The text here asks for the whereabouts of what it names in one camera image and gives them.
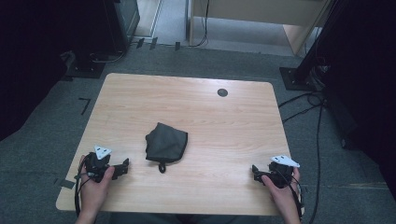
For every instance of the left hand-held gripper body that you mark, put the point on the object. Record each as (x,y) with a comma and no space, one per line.
(97,163)

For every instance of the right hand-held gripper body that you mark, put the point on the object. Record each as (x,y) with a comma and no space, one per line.
(281,172)

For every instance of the dark grey cloth bag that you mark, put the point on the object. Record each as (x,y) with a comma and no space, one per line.
(166,144)

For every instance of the person's right hand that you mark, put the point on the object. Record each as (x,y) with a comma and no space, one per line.
(283,199)

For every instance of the person's left hand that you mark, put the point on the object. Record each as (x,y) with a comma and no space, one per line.
(93,193)

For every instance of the person's dark trousers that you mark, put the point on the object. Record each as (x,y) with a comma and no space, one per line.
(186,219)

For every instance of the round black table grommet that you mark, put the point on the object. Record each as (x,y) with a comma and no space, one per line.
(222,92)

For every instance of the dark curtain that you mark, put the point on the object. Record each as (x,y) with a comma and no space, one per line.
(28,62)
(367,93)

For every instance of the short black floor tape strip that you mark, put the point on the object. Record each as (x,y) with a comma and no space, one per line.
(177,46)
(153,43)
(140,43)

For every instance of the black cabinet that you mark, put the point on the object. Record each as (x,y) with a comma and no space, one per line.
(121,25)

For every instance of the light wooden desk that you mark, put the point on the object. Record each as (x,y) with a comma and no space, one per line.
(264,11)

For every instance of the black stand base plate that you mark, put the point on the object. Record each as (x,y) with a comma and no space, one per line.
(84,70)

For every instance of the black stand with base plate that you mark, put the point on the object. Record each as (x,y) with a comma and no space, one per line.
(299,77)

